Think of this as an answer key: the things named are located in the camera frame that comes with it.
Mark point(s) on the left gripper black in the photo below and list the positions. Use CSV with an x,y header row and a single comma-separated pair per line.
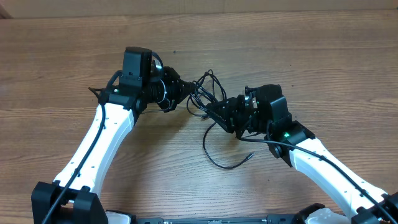
x,y
179,91

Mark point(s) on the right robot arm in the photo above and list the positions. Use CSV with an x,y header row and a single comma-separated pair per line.
x,y
263,110

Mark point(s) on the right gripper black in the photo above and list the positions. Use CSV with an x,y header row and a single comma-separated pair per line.
x,y
229,114

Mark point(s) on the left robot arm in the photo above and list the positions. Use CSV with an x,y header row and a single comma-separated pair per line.
x,y
74,194

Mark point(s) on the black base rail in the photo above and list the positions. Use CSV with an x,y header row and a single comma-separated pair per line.
x,y
269,219

